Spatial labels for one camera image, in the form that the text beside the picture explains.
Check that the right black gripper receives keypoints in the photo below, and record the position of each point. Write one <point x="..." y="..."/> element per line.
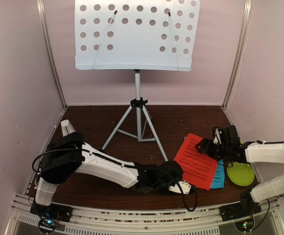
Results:
<point x="207" y="151"/>

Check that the red sheet music mat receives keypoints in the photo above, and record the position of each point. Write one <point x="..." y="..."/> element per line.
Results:
<point x="198" y="169"/>

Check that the grey music stand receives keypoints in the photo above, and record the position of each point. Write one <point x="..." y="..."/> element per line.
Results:
<point x="135" y="35"/>

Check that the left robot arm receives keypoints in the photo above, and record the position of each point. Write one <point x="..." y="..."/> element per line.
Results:
<point x="71" y="154"/>

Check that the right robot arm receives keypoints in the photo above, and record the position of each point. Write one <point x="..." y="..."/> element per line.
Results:
<point x="226" y="143"/>

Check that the blue sheet music mat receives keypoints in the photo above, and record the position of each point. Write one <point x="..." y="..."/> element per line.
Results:
<point x="218" y="181"/>

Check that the green plate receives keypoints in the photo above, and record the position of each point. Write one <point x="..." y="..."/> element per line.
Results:
<point x="240" y="174"/>

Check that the grey metronome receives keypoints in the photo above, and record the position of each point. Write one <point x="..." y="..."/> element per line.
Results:
<point x="66" y="127"/>

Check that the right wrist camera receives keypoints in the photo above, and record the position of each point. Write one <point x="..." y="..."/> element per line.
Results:
<point x="218" y="135"/>

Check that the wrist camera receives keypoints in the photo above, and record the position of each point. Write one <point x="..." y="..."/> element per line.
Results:
<point x="218" y="135"/>
<point x="185" y="186"/>

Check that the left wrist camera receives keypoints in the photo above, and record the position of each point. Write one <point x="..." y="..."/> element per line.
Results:
<point x="185" y="186"/>

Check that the aluminium front rail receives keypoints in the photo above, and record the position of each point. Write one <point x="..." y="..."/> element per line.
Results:
<point x="90" y="221"/>

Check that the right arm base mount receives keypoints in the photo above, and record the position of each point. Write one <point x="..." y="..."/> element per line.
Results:
<point x="240" y="215"/>

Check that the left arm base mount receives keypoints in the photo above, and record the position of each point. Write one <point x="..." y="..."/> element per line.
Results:
<point x="50" y="216"/>

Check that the right aluminium corner post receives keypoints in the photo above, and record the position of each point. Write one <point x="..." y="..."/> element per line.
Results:
<point x="241" y="46"/>

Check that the aluminium corner post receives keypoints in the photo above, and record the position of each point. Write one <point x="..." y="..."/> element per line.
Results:
<point x="50" y="55"/>
<point x="241" y="46"/>

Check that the left aluminium corner post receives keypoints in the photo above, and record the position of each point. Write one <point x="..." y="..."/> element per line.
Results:
<point x="50" y="55"/>

